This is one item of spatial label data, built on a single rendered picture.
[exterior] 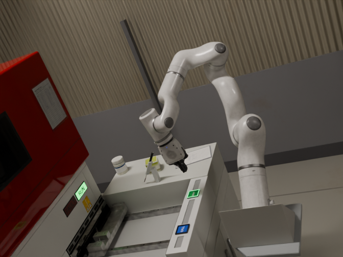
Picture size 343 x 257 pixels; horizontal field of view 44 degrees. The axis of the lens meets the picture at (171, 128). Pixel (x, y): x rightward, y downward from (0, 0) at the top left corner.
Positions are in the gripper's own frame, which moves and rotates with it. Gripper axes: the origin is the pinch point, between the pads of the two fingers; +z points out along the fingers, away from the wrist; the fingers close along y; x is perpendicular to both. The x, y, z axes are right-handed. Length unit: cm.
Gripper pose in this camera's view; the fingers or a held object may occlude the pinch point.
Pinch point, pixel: (183, 167)
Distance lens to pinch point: 201.1
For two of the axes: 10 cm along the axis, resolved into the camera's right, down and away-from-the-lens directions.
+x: 2.2, -4.5, 8.7
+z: 5.3, 8.0, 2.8
